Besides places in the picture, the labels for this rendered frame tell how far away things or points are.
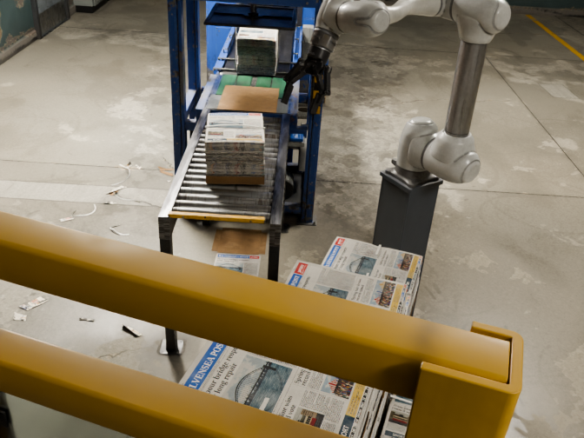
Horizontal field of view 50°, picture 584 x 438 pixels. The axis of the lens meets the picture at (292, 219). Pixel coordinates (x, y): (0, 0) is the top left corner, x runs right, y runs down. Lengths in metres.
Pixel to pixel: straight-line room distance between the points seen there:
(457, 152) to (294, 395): 1.53
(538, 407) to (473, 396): 2.75
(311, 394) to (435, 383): 0.74
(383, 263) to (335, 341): 1.93
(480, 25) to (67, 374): 1.95
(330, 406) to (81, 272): 0.72
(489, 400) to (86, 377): 0.50
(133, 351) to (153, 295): 2.66
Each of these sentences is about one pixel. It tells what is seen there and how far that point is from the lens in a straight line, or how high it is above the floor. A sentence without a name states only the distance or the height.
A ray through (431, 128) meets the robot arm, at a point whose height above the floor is 1.26.
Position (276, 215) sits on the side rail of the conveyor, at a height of 0.80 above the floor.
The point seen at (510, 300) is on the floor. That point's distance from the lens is 3.97.
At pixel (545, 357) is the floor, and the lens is 3.64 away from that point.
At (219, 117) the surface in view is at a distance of 3.26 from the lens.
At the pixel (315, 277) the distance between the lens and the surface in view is 2.00.
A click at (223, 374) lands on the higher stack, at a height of 1.29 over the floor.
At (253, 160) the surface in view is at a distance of 3.02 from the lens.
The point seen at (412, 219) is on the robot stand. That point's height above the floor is 0.83.
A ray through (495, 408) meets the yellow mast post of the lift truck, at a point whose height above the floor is 1.83.
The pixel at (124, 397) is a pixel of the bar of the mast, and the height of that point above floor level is 1.65.
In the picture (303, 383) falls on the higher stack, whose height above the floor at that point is 1.29.
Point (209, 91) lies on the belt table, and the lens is 4.33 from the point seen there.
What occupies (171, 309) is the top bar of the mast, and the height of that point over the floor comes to 1.82.
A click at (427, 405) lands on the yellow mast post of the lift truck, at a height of 1.81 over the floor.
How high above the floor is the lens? 2.25
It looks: 31 degrees down
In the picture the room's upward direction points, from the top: 4 degrees clockwise
